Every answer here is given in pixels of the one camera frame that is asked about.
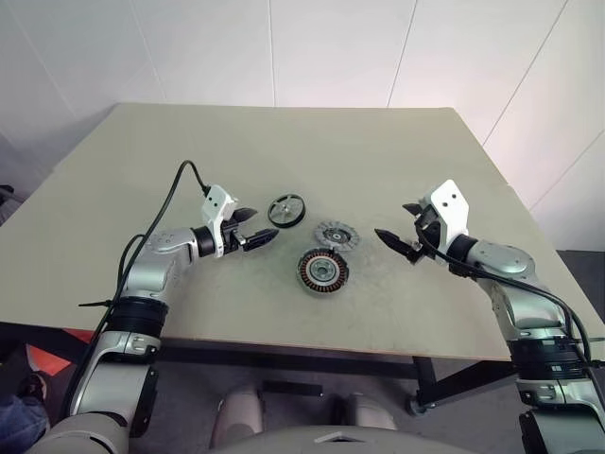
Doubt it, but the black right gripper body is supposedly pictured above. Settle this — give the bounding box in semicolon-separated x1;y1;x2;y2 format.
409;205;443;264

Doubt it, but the black table caster wheel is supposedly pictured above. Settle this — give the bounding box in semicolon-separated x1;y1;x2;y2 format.
406;394;439;417

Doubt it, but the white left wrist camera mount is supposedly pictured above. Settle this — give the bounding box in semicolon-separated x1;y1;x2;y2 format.
200;184;237;259

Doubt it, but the motor stator with copper windings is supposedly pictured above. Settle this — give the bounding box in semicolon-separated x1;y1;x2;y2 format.
296;247;352;298

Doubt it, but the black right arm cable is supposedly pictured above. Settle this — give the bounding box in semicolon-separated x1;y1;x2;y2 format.
414;221;601;375

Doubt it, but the black table frame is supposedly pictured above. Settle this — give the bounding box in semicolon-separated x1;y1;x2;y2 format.
0;322;519;410

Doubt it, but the black round pulley disc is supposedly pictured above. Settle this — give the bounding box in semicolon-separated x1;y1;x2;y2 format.
267;193;307;232

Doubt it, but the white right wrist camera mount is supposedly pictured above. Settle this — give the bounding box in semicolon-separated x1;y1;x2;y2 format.
420;179;470;252

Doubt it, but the black rectangular floor block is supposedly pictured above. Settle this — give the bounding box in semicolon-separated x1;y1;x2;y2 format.
262;380;324;398

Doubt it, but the grey metal gear disc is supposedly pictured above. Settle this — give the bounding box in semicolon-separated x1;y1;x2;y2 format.
313;219;361;251

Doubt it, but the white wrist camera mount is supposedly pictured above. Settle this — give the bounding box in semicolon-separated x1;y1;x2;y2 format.
200;184;237;259
420;179;470;252

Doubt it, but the grey robot torso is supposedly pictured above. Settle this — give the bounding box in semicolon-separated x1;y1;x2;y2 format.
226;425;455;454

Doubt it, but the orange red floor object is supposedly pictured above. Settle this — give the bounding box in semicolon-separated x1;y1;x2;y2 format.
26;330;91;375

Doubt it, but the beige rounded shape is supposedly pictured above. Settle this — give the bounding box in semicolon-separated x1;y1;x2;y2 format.
337;393;398;431
212;383;264;445

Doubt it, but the dark patterned shoe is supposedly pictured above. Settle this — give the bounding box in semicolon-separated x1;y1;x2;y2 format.
16;371;51;408

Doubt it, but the blue jeans leg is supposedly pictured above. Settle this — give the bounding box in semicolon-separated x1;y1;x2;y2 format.
0;394;51;453

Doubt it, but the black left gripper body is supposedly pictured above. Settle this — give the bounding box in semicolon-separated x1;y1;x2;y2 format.
220;218;250;255

